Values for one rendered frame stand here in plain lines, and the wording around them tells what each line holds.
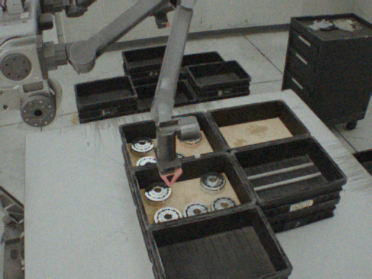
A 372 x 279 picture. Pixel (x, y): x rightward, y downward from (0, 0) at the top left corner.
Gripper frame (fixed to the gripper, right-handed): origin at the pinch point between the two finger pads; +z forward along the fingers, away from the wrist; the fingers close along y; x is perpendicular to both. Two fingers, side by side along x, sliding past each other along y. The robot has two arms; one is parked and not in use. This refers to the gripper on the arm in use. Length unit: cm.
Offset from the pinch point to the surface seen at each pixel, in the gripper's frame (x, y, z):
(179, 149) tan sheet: -14.9, 39.6, 23.7
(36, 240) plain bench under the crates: 52, 15, 36
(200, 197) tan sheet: -14.6, 9.2, 23.4
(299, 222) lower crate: -52, -9, 33
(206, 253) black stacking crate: -8.4, -17.2, 23.3
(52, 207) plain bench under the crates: 45, 32, 36
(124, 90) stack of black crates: -7, 152, 59
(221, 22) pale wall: -148, 326, 92
